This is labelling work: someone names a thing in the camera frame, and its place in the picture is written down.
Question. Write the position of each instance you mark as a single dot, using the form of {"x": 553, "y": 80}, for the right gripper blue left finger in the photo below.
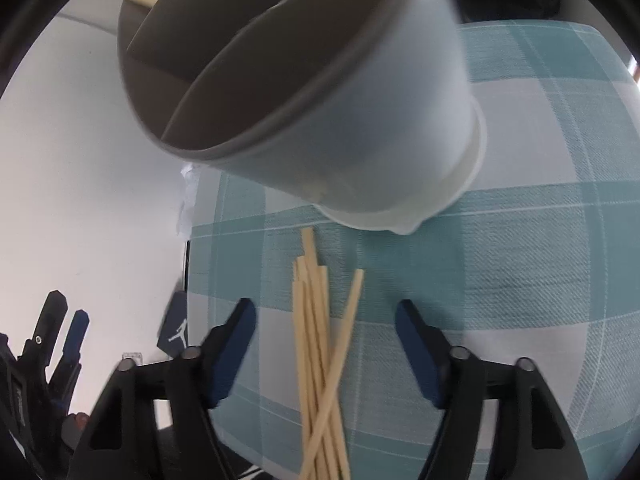
{"x": 224, "y": 348}

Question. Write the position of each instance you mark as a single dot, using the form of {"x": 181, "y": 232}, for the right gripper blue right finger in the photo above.
{"x": 427, "y": 351}

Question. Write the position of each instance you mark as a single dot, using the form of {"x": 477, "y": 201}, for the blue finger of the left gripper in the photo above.
{"x": 75, "y": 334}
{"x": 44, "y": 329}

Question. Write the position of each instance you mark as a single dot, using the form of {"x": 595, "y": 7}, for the navy Jordan shoe box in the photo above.
{"x": 173, "y": 337}

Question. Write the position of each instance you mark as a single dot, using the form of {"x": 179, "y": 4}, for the teal plaid tablecloth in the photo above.
{"x": 540, "y": 259}

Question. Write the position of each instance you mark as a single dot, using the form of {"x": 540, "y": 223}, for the white cylindrical utensil holder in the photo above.
{"x": 362, "y": 108}

